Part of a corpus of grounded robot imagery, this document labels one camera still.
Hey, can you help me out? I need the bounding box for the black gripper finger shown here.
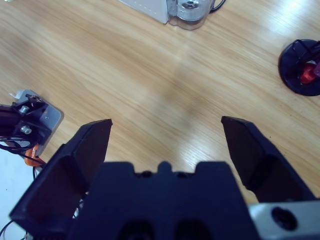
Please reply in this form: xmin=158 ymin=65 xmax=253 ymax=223
xmin=220 ymin=116 xmax=316 ymax=205
xmin=9 ymin=119 xmax=113 ymax=240

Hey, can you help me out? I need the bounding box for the black capsule holder with rods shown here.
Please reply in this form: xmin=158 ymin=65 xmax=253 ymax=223
xmin=278 ymin=38 xmax=320 ymax=97

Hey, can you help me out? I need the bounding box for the white camera mount dark post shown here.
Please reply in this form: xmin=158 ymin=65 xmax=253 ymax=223
xmin=0 ymin=89 xmax=65 ymax=154

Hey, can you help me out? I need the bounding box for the white capsule coffee machine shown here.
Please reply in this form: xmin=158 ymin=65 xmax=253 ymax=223
xmin=119 ymin=0 xmax=169 ymax=25

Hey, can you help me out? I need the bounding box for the red coffee capsule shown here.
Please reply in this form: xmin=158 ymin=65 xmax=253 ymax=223
xmin=299 ymin=65 xmax=316 ymax=85

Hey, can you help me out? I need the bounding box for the thin black mount cable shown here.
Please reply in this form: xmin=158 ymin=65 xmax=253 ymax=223
xmin=0 ymin=134 xmax=48 ymax=167

